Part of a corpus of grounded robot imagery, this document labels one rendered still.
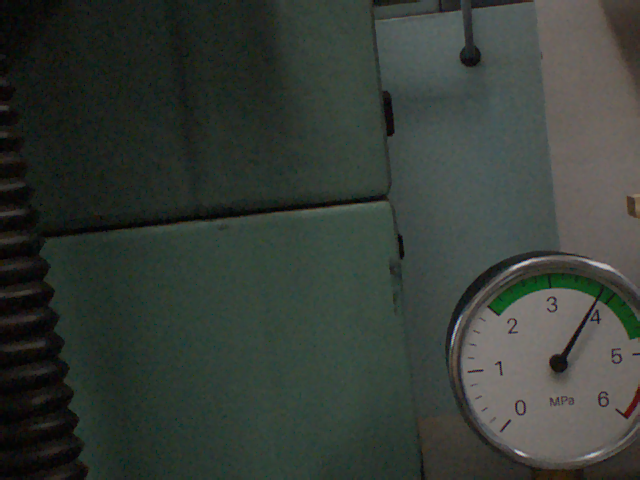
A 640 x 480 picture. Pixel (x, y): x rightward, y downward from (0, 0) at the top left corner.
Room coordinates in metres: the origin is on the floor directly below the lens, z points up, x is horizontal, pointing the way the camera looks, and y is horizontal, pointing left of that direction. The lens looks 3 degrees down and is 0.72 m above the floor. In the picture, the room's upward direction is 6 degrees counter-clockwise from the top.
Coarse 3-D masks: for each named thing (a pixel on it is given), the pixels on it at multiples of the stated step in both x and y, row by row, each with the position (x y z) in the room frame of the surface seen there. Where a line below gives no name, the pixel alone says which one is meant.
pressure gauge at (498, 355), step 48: (480, 288) 0.38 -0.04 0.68; (528, 288) 0.38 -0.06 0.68; (576, 288) 0.38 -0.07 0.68; (624, 288) 0.38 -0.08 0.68; (480, 336) 0.38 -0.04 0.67; (528, 336) 0.38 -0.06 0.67; (624, 336) 0.38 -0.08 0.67; (480, 384) 0.38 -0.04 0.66; (528, 384) 0.38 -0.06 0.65; (576, 384) 0.38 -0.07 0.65; (624, 384) 0.38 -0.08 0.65; (480, 432) 0.38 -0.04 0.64; (528, 432) 0.38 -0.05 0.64; (576, 432) 0.38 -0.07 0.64; (624, 432) 0.38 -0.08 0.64
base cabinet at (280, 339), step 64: (64, 256) 0.45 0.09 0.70; (128, 256) 0.45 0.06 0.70; (192, 256) 0.45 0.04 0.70; (256, 256) 0.44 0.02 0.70; (320, 256) 0.44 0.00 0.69; (384, 256) 0.44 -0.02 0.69; (64, 320) 0.45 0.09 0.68; (128, 320) 0.45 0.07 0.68; (192, 320) 0.45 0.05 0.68; (256, 320) 0.45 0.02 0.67; (320, 320) 0.44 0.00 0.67; (384, 320) 0.44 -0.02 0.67; (128, 384) 0.45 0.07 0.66; (192, 384) 0.45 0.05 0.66; (256, 384) 0.45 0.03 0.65; (320, 384) 0.44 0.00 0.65; (384, 384) 0.44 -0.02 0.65; (128, 448) 0.45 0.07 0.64; (192, 448) 0.45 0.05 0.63; (256, 448) 0.45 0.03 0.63; (320, 448) 0.44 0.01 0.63; (384, 448) 0.44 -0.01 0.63
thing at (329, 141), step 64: (0, 0) 0.45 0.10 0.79; (64, 0) 0.45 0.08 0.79; (128, 0) 0.45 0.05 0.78; (192, 0) 0.45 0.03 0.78; (256, 0) 0.44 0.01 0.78; (320, 0) 0.44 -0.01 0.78; (64, 64) 0.45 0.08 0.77; (128, 64) 0.45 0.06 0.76; (192, 64) 0.45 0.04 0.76; (256, 64) 0.44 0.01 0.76; (320, 64) 0.44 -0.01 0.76; (64, 128) 0.45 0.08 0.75; (128, 128) 0.45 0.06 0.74; (192, 128) 0.45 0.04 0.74; (256, 128) 0.44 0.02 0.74; (320, 128) 0.44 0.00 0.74; (384, 128) 0.45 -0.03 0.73; (64, 192) 0.45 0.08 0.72; (128, 192) 0.45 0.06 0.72; (192, 192) 0.45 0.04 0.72; (256, 192) 0.44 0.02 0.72; (320, 192) 0.44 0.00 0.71; (384, 192) 0.45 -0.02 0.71
